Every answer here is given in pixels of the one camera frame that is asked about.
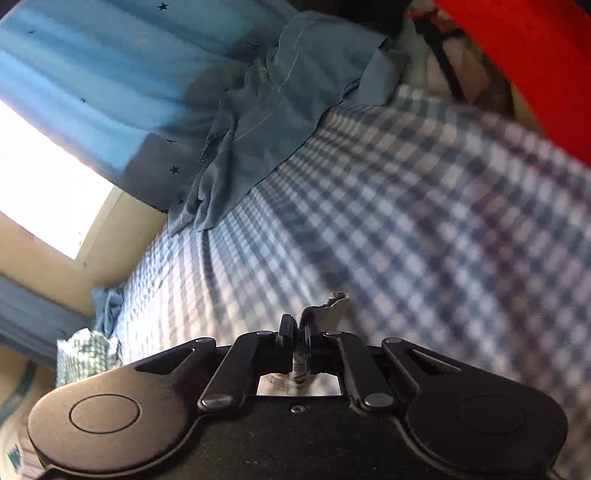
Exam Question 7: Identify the beige mat with teal edge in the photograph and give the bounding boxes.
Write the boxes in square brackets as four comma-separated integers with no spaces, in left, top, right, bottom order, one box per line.
[0,362,58,480]

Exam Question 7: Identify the green gingham cloth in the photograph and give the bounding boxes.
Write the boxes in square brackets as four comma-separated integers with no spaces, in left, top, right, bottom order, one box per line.
[55,329,123,389]

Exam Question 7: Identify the grey printed sweatshirt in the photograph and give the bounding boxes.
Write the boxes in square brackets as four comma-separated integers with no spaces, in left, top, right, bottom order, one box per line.
[256,292,350,398]

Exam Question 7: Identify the blue white checkered bed sheet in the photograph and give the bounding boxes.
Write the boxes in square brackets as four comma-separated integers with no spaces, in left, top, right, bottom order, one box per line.
[108,85,591,480]

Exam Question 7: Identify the black strap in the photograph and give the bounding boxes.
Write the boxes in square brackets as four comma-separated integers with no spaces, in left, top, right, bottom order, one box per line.
[414,13,468,101]

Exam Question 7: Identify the window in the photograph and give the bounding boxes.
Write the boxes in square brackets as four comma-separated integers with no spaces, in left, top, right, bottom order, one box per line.
[0,99,115,260]

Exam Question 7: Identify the red cloth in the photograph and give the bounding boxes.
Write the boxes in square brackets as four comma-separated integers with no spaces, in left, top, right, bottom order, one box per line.
[434,0,591,161]

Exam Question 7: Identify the blue cloth garment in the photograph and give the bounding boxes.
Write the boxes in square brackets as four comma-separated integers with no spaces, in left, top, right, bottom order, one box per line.
[167,11,403,232]

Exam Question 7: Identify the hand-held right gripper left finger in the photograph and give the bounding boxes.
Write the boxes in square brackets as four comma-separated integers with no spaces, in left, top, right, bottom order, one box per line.
[134,314,300,412]

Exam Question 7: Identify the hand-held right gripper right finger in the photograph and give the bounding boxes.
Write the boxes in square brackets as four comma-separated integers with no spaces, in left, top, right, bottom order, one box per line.
[300,318,462,412]

